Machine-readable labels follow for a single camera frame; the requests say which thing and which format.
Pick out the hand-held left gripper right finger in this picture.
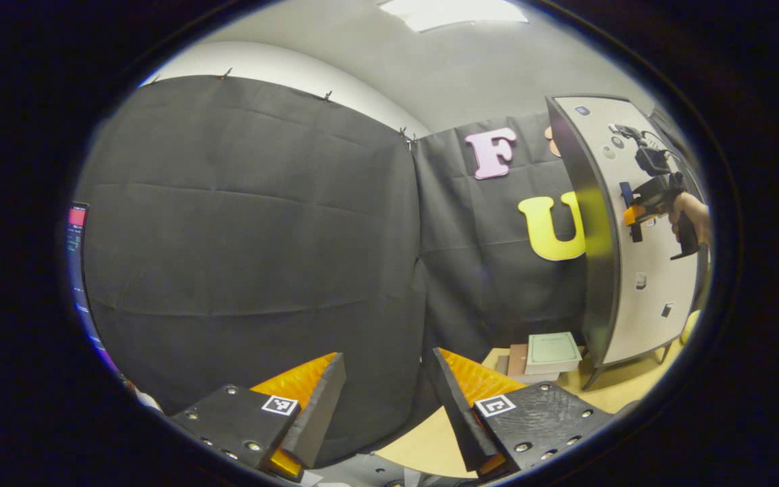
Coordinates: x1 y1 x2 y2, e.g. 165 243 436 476
431 347 617 482

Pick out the long ceiling light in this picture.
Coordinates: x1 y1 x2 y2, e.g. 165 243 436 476
377 0 529 33

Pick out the white cabinet door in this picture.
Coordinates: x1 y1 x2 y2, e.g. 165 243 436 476
555 96 708 366

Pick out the brown book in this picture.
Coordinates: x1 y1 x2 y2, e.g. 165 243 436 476
506 344 531 377

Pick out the black cabinet door handle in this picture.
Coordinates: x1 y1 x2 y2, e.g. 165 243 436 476
619 181 642 243

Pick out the dark grey cabinet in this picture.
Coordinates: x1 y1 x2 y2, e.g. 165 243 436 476
545 93 709 392

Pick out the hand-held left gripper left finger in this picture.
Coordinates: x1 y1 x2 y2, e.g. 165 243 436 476
170 352 348 484

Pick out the computer monitor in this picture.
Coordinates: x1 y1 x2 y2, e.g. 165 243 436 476
67 202 123 376

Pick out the black backdrop cloth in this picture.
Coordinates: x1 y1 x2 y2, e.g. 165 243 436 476
75 74 708 467

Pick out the green notebook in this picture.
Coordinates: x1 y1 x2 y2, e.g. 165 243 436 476
525 331 583 375

